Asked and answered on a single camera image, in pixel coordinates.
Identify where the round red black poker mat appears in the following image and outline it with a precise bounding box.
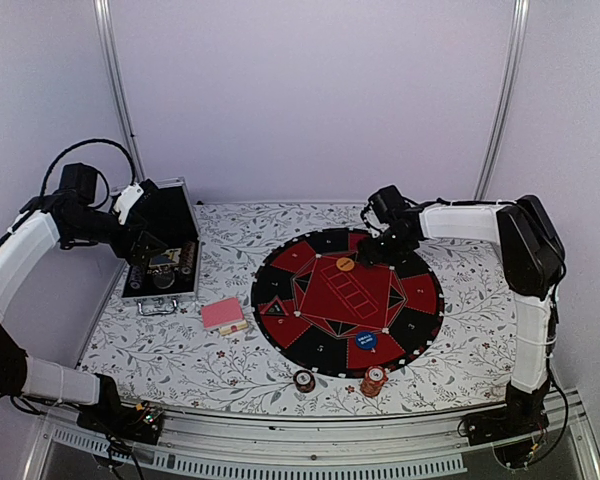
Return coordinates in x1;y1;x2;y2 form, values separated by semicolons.
250;227;444;378

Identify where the front aluminium rail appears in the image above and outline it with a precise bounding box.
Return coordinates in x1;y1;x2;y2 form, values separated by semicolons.
23;389;600;479

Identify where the right aluminium frame post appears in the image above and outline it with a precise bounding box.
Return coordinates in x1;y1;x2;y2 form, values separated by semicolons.
473;0;530;201

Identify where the aluminium frame post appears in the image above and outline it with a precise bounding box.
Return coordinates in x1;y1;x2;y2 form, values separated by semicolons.
93;0;145;180
473;0;530;201

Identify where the blue small blind button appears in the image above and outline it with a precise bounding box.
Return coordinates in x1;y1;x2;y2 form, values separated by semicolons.
355;331;378;351

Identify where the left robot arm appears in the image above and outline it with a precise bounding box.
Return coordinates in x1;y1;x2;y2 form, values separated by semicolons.
0;162;167;445

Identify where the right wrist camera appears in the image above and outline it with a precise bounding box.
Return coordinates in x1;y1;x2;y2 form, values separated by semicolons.
368;185;407;224

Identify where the dark poker chip stack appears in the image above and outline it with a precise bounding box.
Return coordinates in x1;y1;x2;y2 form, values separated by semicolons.
293;370;316;393

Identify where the orange poker chip stack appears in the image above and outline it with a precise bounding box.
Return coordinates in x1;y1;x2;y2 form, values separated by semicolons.
360;366;388;398

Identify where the red playing card deck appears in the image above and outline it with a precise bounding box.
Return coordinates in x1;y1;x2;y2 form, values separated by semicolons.
200;297;244;330

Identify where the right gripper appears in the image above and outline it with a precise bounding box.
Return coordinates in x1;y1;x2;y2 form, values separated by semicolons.
356;228;411;269

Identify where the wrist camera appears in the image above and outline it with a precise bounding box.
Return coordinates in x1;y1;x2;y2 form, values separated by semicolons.
112;179;158;225
368;185;407;224

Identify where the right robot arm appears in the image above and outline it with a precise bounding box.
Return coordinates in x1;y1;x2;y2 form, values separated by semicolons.
359;185;567;471

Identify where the left aluminium frame post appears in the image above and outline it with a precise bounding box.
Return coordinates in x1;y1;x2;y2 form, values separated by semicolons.
93;0;145;180

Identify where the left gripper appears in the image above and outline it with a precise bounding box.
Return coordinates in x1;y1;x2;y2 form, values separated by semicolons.
67;207;168;265

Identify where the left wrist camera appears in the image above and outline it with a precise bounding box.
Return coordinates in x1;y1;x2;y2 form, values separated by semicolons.
112;179;158;225

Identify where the floral table cloth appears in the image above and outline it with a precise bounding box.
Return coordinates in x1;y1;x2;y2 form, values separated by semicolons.
79;203;517;417

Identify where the aluminium poker case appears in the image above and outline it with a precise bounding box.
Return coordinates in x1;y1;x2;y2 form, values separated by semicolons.
120;177;201;317

